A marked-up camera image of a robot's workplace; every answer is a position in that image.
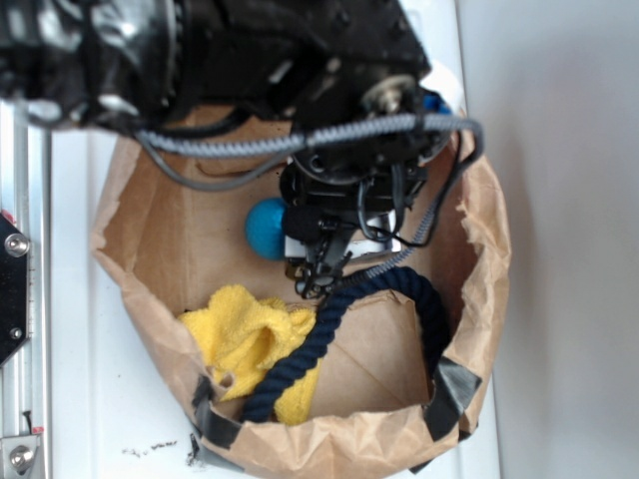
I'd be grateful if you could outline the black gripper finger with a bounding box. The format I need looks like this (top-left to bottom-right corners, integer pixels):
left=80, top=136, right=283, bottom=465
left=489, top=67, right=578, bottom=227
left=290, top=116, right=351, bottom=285
left=285, top=228, right=355, bottom=299

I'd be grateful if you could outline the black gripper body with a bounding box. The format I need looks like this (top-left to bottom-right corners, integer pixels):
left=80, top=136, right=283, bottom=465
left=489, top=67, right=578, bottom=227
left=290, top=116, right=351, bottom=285
left=280, top=164, right=428, bottom=235

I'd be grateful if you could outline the blue dimpled ball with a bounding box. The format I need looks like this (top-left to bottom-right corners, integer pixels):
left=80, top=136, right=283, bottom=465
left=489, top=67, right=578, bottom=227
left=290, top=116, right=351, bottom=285
left=245, top=198, right=286, bottom=260

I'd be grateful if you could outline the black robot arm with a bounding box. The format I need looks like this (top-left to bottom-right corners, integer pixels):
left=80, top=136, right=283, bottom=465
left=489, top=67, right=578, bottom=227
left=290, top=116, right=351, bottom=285
left=1, top=1, right=452, bottom=298

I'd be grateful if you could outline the yellow terry cloth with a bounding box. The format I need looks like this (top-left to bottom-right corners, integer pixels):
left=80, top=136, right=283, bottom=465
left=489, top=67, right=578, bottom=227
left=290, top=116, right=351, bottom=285
left=179, top=284, right=317, bottom=402

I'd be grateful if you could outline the brown paper bag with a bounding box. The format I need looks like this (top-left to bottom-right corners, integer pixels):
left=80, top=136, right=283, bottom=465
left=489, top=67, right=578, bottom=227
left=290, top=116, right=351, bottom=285
left=92, top=140, right=511, bottom=478

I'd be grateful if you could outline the black mounting plate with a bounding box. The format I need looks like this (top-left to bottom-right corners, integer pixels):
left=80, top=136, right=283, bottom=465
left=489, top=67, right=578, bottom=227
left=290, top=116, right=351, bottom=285
left=0, top=211, right=31, bottom=366

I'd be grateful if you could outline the metal angle bracket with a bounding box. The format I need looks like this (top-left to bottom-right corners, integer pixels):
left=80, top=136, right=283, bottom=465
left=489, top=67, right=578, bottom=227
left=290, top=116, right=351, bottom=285
left=347, top=212, right=402, bottom=261

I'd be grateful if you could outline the grey braided cable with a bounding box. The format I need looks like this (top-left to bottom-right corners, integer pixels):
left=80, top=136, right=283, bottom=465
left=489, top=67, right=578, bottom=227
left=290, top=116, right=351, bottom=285
left=134, top=112, right=486, bottom=283

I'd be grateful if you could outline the dark navy thick rope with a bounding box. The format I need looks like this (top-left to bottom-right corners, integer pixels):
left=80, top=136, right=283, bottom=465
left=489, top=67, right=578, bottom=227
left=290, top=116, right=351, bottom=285
left=241, top=265, right=453, bottom=425

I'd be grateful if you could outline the thin grey cable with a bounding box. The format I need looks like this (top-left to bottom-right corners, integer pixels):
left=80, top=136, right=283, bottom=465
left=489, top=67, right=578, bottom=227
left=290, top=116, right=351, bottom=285
left=144, top=144, right=296, bottom=193

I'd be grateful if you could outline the aluminium frame rail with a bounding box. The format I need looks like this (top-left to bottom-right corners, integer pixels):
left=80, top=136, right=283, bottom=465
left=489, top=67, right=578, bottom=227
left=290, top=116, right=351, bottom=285
left=1, top=102, right=52, bottom=478

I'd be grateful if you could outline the metal corner bracket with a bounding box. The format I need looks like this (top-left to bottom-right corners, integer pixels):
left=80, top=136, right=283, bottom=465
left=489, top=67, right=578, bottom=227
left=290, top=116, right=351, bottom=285
left=1, top=435, right=43, bottom=479

